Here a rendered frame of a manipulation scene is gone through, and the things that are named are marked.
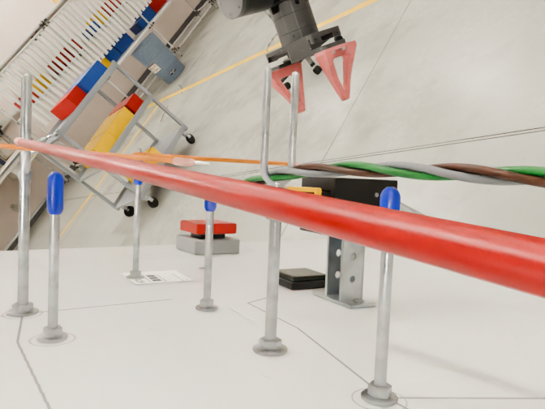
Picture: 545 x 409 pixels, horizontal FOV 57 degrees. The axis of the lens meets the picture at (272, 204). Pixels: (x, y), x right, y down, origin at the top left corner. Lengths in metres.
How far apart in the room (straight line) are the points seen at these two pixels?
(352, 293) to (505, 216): 1.55
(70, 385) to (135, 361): 0.03
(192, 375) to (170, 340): 0.05
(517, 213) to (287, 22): 1.32
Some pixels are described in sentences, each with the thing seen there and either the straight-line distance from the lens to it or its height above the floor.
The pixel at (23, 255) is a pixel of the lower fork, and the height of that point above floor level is 1.29.
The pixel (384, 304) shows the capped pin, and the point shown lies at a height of 1.20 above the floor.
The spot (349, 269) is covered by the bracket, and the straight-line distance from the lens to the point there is 0.37.
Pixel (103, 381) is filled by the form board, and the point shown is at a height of 1.26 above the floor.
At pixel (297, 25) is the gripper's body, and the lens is 0.74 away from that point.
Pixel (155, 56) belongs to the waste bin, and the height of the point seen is 0.41.
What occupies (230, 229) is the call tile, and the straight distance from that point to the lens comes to 0.58.
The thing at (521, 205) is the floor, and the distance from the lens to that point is 1.91.
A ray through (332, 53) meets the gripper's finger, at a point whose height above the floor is 1.11.
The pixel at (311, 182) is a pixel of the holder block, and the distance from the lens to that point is 0.36.
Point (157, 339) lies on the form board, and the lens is 0.28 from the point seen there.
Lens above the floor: 1.35
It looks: 28 degrees down
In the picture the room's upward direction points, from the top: 48 degrees counter-clockwise
